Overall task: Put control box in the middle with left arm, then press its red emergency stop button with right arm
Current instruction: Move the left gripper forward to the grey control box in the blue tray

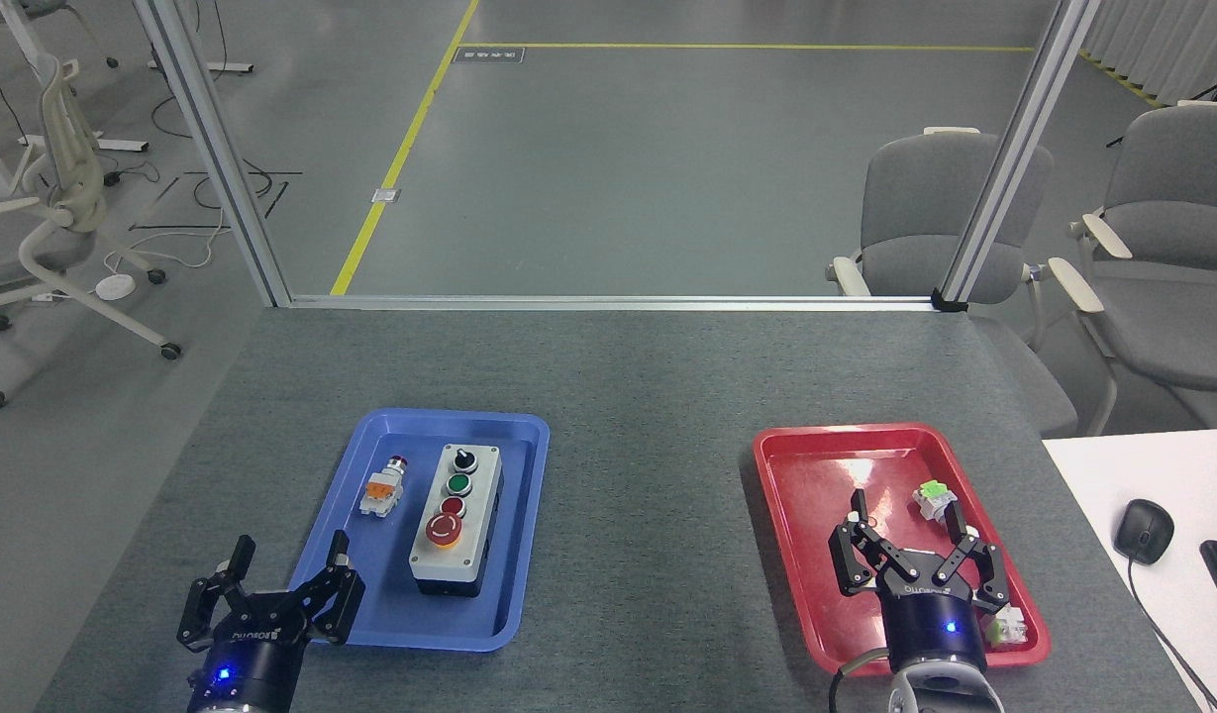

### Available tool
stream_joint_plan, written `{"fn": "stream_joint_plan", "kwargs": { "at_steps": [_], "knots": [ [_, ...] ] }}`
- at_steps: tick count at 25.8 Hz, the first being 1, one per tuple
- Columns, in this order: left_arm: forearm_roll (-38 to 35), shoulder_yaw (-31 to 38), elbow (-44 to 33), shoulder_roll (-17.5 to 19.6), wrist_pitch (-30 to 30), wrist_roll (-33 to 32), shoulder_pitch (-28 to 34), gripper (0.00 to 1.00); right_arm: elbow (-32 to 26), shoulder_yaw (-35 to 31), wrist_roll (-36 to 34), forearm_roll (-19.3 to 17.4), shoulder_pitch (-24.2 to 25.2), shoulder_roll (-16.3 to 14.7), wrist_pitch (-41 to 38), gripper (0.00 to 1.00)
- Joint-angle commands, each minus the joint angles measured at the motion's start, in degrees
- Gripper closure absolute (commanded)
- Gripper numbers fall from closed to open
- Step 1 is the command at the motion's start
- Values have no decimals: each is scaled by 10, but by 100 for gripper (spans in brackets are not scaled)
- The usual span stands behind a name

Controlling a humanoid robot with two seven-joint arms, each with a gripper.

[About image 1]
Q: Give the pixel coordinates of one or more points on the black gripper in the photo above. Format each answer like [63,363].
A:
[252,663]
[930,624]

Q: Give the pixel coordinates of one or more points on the grey control box with buttons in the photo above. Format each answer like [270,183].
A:
[474,515]

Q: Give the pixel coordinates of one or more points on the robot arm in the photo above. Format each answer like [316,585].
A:
[940,699]

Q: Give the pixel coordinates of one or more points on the silver push button yellow-green block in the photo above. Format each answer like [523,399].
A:
[1009,629]

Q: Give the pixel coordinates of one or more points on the red push button orange block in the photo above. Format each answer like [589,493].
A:
[381,490]

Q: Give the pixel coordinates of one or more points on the red plastic tray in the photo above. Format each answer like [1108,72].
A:
[826,485]

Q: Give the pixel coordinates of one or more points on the black computer mouse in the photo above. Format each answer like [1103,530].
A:
[1144,531]

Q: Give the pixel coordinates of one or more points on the white desk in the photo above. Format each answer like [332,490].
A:
[1143,475]

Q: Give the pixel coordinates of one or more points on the blue plastic tray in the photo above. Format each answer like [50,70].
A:
[524,515]

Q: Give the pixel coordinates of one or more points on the grey padded armchair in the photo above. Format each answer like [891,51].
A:
[915,218]
[1172,257]

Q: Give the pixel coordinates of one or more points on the white round floor disc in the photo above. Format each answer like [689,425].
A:
[115,287]

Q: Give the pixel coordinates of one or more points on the silver floor socket plate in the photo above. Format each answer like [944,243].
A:
[386,195]

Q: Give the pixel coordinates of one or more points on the white wheeled office chair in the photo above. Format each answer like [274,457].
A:
[68,188]

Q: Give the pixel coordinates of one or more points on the white desk foot bar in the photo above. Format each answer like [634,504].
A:
[113,145]
[217,67]

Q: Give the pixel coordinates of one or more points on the white curtain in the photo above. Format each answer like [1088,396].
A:
[1163,40]

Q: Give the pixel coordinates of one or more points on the dark floor label sign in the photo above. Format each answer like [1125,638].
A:
[489,54]

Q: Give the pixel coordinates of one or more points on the green push button switch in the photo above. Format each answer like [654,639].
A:
[931,498]

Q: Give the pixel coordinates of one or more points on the black corner bracket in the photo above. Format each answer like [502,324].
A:
[949,301]

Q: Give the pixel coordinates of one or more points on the silver aluminium cross rail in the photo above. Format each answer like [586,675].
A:
[608,302]

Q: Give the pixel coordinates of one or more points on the silver aluminium post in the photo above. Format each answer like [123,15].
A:
[1014,158]
[217,158]

